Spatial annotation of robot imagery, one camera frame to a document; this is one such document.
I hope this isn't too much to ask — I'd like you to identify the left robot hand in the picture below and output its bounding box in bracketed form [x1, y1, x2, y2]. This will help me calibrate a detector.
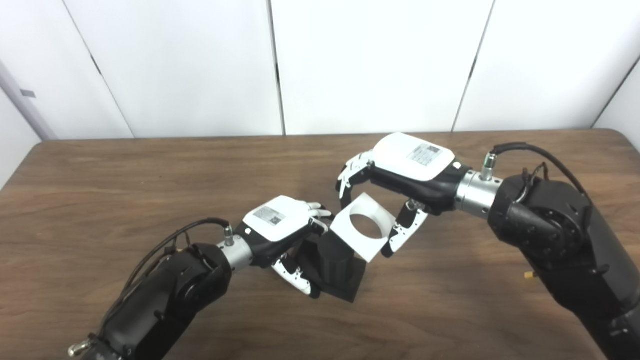
[234, 195, 335, 299]

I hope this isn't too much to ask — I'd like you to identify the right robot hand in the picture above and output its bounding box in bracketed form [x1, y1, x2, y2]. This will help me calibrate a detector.
[336, 132, 472, 258]

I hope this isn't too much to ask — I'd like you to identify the white square piece with hole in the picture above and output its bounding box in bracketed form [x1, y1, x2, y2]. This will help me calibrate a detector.
[330, 193, 405, 263]

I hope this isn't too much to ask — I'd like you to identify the black peg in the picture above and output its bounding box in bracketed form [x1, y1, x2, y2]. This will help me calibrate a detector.
[297, 231, 367, 304]

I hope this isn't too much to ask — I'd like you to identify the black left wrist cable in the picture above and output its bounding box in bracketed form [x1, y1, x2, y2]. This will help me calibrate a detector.
[120, 217, 236, 301]

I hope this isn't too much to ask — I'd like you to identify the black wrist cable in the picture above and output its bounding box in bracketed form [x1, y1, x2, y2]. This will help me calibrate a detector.
[120, 217, 236, 301]
[480, 142, 593, 211]

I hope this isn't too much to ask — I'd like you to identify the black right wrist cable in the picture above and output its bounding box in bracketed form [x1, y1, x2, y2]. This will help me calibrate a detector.
[480, 142, 593, 211]

